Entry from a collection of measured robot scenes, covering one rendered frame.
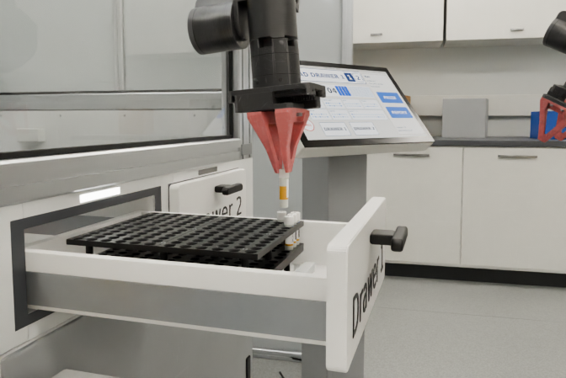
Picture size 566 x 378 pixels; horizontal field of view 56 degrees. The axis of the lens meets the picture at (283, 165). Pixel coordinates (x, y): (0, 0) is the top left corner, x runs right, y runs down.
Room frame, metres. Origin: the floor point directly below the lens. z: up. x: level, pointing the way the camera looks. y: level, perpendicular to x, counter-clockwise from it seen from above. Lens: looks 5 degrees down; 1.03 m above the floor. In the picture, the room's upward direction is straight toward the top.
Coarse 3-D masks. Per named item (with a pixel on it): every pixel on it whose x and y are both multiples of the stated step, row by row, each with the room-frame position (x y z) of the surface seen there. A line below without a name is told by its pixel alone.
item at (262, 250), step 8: (296, 224) 0.65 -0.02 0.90; (272, 232) 0.60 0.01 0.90; (280, 232) 0.61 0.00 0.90; (288, 232) 0.61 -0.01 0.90; (264, 240) 0.57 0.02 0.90; (272, 240) 0.58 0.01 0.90; (280, 240) 0.58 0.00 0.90; (248, 248) 0.53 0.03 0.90; (256, 248) 0.54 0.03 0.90; (264, 248) 0.53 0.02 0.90; (272, 248) 0.55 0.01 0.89; (240, 256) 0.51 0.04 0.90; (248, 256) 0.51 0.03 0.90; (256, 256) 0.51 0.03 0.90
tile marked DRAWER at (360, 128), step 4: (352, 124) 1.47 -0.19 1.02; (356, 124) 1.48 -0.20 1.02; (360, 124) 1.49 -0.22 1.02; (364, 124) 1.49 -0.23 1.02; (368, 124) 1.50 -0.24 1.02; (372, 124) 1.51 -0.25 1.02; (352, 128) 1.45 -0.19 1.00; (356, 128) 1.46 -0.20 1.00; (360, 128) 1.47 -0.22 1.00; (364, 128) 1.48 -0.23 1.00; (368, 128) 1.49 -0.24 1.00; (372, 128) 1.50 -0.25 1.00; (356, 132) 1.45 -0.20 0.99; (360, 132) 1.46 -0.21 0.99; (364, 132) 1.47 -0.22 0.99; (368, 132) 1.48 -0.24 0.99; (372, 132) 1.49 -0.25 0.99; (376, 132) 1.50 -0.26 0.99
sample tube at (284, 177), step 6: (282, 168) 0.63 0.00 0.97; (282, 174) 0.62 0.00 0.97; (288, 174) 0.63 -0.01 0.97; (282, 180) 0.62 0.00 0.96; (288, 180) 0.63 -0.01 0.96; (282, 186) 0.63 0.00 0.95; (288, 186) 0.63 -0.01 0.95; (282, 192) 0.63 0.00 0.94; (282, 198) 0.63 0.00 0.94; (282, 204) 0.63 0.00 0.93
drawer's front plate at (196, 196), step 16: (208, 176) 0.95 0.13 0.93; (224, 176) 0.99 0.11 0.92; (240, 176) 1.07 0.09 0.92; (176, 192) 0.82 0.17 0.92; (192, 192) 0.86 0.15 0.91; (208, 192) 0.92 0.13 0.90; (240, 192) 1.07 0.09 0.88; (176, 208) 0.82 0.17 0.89; (192, 208) 0.86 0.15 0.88; (208, 208) 0.92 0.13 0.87; (240, 208) 1.07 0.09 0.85
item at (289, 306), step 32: (96, 224) 0.68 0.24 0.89; (320, 224) 0.70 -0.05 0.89; (32, 256) 0.54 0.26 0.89; (64, 256) 0.53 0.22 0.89; (96, 256) 0.52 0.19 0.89; (320, 256) 0.70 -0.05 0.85; (32, 288) 0.54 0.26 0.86; (64, 288) 0.52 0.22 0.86; (96, 288) 0.51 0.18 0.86; (128, 288) 0.50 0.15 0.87; (160, 288) 0.49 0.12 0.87; (192, 288) 0.48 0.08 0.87; (224, 288) 0.48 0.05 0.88; (256, 288) 0.47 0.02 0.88; (288, 288) 0.46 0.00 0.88; (320, 288) 0.45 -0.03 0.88; (128, 320) 0.51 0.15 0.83; (160, 320) 0.49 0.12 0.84; (192, 320) 0.48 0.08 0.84; (224, 320) 0.47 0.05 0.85; (256, 320) 0.46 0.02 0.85; (288, 320) 0.46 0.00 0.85; (320, 320) 0.45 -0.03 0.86
